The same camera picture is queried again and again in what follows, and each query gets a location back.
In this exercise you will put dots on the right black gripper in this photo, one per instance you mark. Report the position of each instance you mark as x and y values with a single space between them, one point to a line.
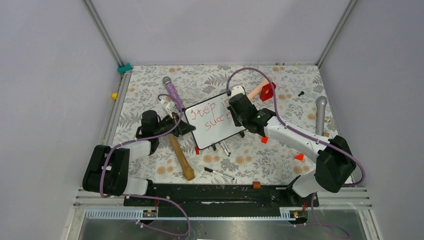
236 122

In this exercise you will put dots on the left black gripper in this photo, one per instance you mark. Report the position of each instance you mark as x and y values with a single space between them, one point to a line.
183 128

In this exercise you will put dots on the white whiteboard black frame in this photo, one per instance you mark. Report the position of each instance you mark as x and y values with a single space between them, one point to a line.
212 121

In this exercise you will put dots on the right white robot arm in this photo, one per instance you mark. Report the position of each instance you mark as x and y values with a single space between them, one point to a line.
331 156

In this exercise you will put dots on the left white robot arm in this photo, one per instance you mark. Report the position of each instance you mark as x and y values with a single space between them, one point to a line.
107 172

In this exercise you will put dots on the pink toy microphone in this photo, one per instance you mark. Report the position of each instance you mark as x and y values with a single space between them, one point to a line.
257 90

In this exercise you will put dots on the red square block with hole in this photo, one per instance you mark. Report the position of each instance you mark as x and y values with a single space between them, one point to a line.
266 92

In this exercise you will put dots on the small red cube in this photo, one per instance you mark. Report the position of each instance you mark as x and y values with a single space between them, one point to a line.
264 140

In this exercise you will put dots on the purple glitter microphone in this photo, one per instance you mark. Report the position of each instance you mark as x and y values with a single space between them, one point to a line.
171 89

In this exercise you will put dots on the black capped marker by board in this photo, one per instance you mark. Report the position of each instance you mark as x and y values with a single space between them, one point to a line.
226 146

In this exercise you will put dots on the green capped marker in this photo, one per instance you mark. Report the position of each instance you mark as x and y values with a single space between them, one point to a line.
225 149

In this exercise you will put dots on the black capped marker front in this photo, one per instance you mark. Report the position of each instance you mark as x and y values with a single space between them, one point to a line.
209 170

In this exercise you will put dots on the small yellow cube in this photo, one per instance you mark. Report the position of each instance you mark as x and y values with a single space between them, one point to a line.
114 96

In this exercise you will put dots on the red triangular block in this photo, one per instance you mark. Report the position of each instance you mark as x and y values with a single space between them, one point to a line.
300 157

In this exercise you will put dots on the small brown wooden cube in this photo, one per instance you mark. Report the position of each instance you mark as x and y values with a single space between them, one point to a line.
256 185

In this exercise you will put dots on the silver grey microphone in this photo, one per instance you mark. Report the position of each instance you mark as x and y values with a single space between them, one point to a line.
321 103

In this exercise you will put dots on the teal corner clip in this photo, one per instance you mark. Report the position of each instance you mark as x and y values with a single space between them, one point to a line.
124 68

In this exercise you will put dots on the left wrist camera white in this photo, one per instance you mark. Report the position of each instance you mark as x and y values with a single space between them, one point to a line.
169 106

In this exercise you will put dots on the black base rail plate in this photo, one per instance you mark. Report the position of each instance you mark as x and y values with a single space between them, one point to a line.
220 201

